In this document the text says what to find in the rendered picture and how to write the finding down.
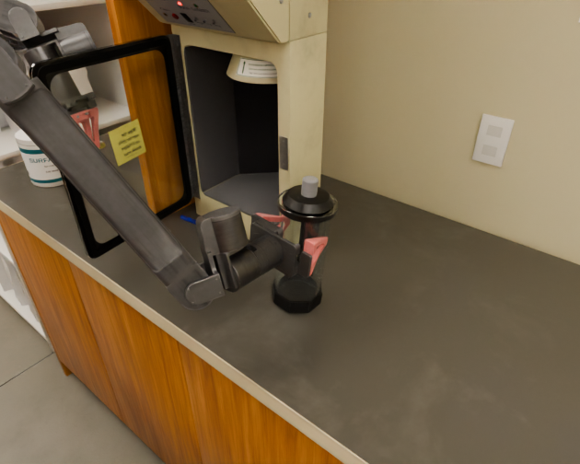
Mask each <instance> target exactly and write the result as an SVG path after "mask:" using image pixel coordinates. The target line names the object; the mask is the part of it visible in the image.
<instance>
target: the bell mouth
mask: <svg viewBox="0 0 580 464"><path fill-rule="evenodd" d="M226 74H227V75H228V76H229V77H230V78H232V79H234V80H237V81H240V82H245V83H251V84H277V70H276V68H275V66H274V65H273V63H271V62H268V61H263V60H260V59H255V58H250V57H246V56H241V55H236V54H233V55H232V58H231V60H230V63H229V66H228V68H227V71H226Z"/></svg>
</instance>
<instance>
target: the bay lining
mask: <svg viewBox="0 0 580 464"><path fill-rule="evenodd" d="M232 55H233V53H228V52H220V51H215V50H211V49H206V48H202V47H197V46H188V47H185V48H184V60H185V67H186V75H187V82H188V89H189V97H190V104H191V118H192V126H193V133H194V141H195V147H196V155H197V162H198V169H199V177H200V184H201V190H202V192H204V191H207V190H209V189H211V188H213V187H214V186H216V185H218V184H220V183H222V182H224V181H226V180H229V179H231V178H233V177H235V176H237V175H238V174H250V173H269V172H279V145H278V86H277V84H251V83H245V82H240V81H237V80H234V79H232V78H230V77H229V76H228V75H227V74H226V71H227V68H228V66H229V63H230V60H231V58H232Z"/></svg>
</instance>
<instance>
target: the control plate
mask: <svg viewBox="0 0 580 464"><path fill-rule="evenodd" d="M177 1H179V2H181V3H182V6H181V5H179V4H178V3H177ZM146 2H147V3H148V4H149V5H151V6H152V7H153V8H154V9H155V10H156V12H157V13H158V14H159V15H160V16H161V17H162V18H164V19H165V20H166V21H167V22H172V23H178V24H183V25H188V26H194V27H199V28H205V29H214V30H220V31H225V32H230V33H236V32H235V31H234V30H232V28H231V27H230V26H229V25H228V24H227V23H226V21H225V20H224V19H223V18H222V17H221V15H220V14H219V13H218V12H217V11H216V9H215V8H214V7H213V6H212V4H211V3H210V2H209V1H208V0H146ZM193 4H196V5H197V6H198V8H197V7H195V6H194V5H193ZM163 12H164V13H166V14H167V15H168V16H165V15H164V14H163ZM172 13H173V14H176V15H177V16H178V17H179V19H175V18H174V17H173V16H172ZM180 13H184V14H186V15H187V16H188V17H189V18H190V19H191V20H192V21H193V23H191V22H188V21H187V20H186V19H185V18H184V17H183V16H182V15H181V14H180ZM194 17H197V18H198V19H199V20H197V21H194V20H195V18H194ZM203 18H205V19H206V20H207V22H205V23H204V22H203ZM212 20H215V21H216V22H217V23H216V24H213V21H212Z"/></svg>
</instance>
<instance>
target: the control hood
mask: <svg viewBox="0 0 580 464"><path fill-rule="evenodd" d="M138 1H139V2H140V3H141V4H142V5H143V6H144V7H145V8H146V9H147V10H148V11H149V12H150V13H151V14H152V15H153V16H154V17H155V18H156V19H158V20H159V21H160V22H162V23H166V24H171V25H177V26H182V27H187V28H193V29H202V30H208V31H212V32H218V33H223V34H228V35H234V36H239V37H244V38H250V39H254V40H260V41H269V42H275V43H284V42H287V41H289V0H208V1H209V2H210V3H211V4H212V6H213V7H214V8H215V9H216V11H217V12H218V13H219V14H220V15H221V17H222V18H223V19H224V20H225V21H226V23H227V24H228V25H229V26H230V27H231V28H232V30H234V31H235V32H236V33H230V32H225V31H220V30H214V29H205V28H199V27H194V26H188V25H183V24H178V23H172V22H167V21H166V20H165V19H164V18H162V17H161V16H160V15H159V14H158V13H157V12H156V10H155V9H154V8H153V7H152V6H151V5H149V4H148V3H147V2H146V0H138Z"/></svg>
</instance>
